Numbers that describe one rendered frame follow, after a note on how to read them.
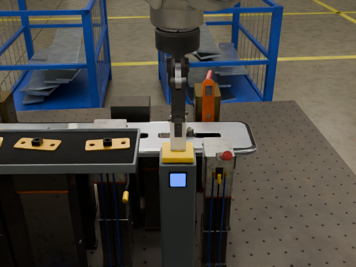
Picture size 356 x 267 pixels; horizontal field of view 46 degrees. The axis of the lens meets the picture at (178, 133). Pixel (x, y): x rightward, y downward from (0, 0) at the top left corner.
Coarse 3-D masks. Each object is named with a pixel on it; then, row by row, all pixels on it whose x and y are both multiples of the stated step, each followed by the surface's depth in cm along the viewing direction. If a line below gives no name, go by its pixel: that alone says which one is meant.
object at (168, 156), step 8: (168, 144) 82; (192, 144) 82; (168, 152) 79; (176, 152) 79; (184, 152) 79; (192, 152) 79; (168, 160) 78; (176, 160) 78; (184, 160) 78; (192, 160) 78
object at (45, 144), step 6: (24, 138) 82; (30, 138) 82; (36, 138) 80; (42, 138) 80; (18, 144) 80; (24, 144) 80; (30, 144) 80; (36, 144) 79; (42, 144) 80; (48, 144) 80; (54, 144) 81; (42, 150) 79; (48, 150) 78; (54, 150) 79
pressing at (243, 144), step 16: (0, 128) 120; (16, 128) 120; (32, 128) 120; (64, 128) 120; (144, 128) 120; (160, 128) 120; (208, 128) 120; (224, 128) 120; (240, 128) 120; (144, 144) 112; (160, 144) 112; (240, 144) 112
